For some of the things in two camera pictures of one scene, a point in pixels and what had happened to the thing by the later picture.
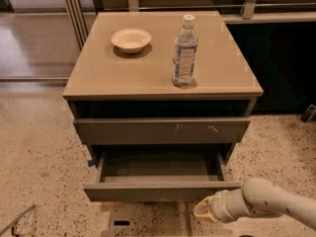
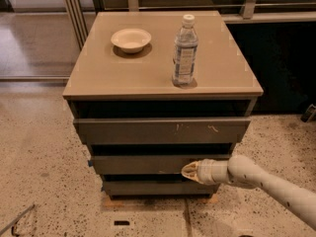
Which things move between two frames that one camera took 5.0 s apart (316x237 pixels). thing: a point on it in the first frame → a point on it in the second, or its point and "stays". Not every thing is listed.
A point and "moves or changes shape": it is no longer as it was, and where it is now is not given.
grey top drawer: x=161 y=130 stays
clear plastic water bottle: x=186 y=53 stays
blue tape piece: x=90 y=163 stays
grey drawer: x=159 y=173 moves or changes shape
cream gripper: x=218 y=205 → x=205 y=172
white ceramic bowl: x=130 y=40 stays
